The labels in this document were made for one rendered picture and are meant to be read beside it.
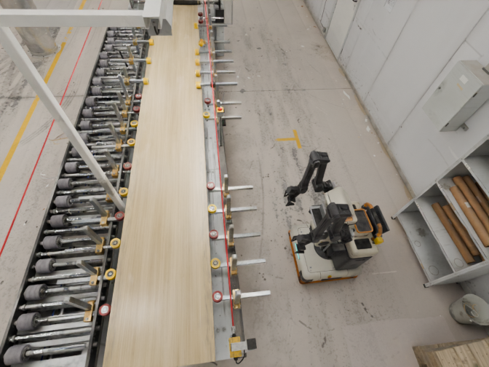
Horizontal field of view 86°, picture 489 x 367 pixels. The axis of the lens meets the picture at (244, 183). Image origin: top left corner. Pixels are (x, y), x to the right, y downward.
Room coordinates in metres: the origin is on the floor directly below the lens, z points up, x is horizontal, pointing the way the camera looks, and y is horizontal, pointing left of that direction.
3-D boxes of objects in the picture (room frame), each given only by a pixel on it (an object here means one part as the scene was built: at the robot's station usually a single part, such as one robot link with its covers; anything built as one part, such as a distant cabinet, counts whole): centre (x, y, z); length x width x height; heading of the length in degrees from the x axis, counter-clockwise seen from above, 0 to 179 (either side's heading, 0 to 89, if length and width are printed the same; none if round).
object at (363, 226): (1.14, -1.09, 0.87); 0.23 x 0.15 x 0.11; 12
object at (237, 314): (2.52, 0.42, 0.67); 5.11 x 0.08 x 0.10; 12
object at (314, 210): (1.06, -0.69, 0.99); 0.28 x 0.16 x 0.22; 12
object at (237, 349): (0.07, -0.06, 1.20); 0.15 x 0.12 x 1.00; 12
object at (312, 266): (1.12, -0.97, 0.16); 0.67 x 0.64 x 0.25; 102
